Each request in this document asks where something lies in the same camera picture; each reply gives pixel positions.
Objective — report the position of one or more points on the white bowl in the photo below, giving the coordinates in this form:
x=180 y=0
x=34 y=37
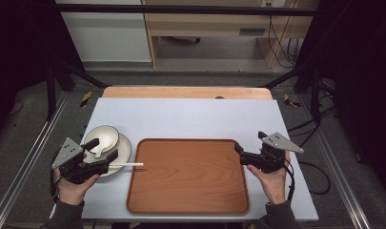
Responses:
x=108 y=135

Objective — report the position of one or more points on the black metal stand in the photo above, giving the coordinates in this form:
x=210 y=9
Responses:
x=50 y=89
x=314 y=92

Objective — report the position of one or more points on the white cabinet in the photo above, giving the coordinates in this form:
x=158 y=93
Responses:
x=108 y=38

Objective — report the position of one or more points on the person's left hand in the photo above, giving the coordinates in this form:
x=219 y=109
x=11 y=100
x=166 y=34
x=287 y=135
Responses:
x=71 y=192

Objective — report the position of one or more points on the person's right hand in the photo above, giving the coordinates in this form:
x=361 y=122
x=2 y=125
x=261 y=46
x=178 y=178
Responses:
x=274 y=186

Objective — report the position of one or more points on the white ceramic spoon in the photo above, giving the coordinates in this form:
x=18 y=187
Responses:
x=101 y=146

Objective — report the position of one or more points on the aluminium floor rail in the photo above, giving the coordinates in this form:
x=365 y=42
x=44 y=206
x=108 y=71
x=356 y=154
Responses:
x=25 y=159
x=336 y=171

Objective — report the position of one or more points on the wooden desk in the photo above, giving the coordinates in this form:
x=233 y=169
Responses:
x=213 y=24

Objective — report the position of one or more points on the black horizontal frame bar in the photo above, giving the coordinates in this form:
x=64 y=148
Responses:
x=181 y=9

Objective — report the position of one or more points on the white table board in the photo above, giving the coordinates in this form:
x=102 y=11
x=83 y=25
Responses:
x=187 y=117

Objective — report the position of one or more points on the brown wooden tray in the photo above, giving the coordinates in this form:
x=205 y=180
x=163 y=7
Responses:
x=187 y=178

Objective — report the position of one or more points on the black yellow tape marker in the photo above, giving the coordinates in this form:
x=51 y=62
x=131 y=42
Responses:
x=86 y=99
x=289 y=100

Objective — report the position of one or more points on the white stick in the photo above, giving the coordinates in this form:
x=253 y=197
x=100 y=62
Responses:
x=130 y=164

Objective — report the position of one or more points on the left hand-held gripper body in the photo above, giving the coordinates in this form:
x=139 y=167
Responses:
x=70 y=152

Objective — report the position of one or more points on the black curtain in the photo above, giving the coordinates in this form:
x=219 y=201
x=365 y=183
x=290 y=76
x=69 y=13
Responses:
x=19 y=57
x=362 y=79

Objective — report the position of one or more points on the white round plate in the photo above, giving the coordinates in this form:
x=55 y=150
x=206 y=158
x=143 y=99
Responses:
x=124 y=149

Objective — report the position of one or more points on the light wooden table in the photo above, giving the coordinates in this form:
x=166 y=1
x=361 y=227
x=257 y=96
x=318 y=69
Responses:
x=181 y=92

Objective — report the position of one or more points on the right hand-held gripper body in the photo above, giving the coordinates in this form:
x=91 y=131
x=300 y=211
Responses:
x=271 y=157

